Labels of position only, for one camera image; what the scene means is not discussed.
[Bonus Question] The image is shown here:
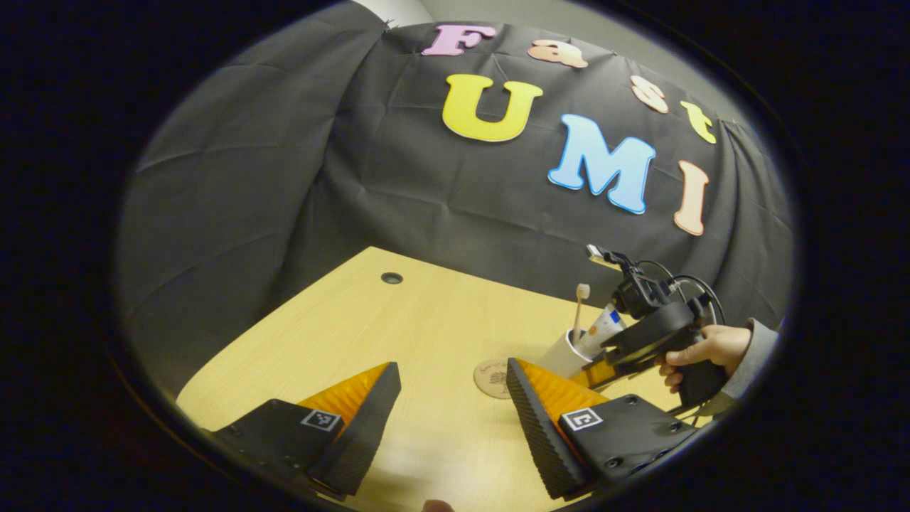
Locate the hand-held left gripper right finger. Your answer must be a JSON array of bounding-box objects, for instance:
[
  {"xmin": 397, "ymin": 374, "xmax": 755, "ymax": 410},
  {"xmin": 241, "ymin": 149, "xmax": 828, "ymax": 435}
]
[{"xmin": 505, "ymin": 357, "xmax": 701, "ymax": 500}]

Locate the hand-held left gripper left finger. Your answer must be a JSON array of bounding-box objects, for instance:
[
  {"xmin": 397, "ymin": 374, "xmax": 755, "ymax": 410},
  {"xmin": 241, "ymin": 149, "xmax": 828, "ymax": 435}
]
[{"xmin": 203, "ymin": 361, "xmax": 403, "ymax": 498}]

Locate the white cup with beige handle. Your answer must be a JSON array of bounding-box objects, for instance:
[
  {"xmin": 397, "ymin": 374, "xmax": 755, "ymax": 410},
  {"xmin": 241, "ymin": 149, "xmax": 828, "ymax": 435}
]
[{"xmin": 535, "ymin": 329, "xmax": 605, "ymax": 381}]

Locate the white toothpaste tube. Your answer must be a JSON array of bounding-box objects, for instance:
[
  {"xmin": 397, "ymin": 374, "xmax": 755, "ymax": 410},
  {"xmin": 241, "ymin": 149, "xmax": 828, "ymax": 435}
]
[{"xmin": 577, "ymin": 302, "xmax": 626, "ymax": 360}]

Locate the round cork coaster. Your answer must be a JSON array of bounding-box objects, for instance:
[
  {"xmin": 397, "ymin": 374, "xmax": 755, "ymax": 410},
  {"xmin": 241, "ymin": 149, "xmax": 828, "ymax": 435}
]
[{"xmin": 473, "ymin": 358, "xmax": 514, "ymax": 400}]

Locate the beige toothbrush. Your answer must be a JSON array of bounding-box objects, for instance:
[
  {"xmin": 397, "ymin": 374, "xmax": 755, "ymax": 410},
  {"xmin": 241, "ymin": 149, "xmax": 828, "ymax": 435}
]
[{"xmin": 571, "ymin": 283, "xmax": 591, "ymax": 342}]

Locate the light wooden desktop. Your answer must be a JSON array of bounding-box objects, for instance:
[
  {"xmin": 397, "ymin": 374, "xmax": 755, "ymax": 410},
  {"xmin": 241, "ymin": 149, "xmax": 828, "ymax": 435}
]
[{"xmin": 176, "ymin": 246, "xmax": 715, "ymax": 512}]

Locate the black backdrop cloth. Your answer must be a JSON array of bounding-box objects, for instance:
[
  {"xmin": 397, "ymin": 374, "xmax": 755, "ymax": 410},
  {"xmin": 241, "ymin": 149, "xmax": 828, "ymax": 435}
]
[{"xmin": 117, "ymin": 4, "xmax": 793, "ymax": 399}]

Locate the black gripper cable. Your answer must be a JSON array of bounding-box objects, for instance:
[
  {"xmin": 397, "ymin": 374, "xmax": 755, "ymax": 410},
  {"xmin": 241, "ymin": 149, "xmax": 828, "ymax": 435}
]
[{"xmin": 635, "ymin": 259, "xmax": 727, "ymax": 328}]

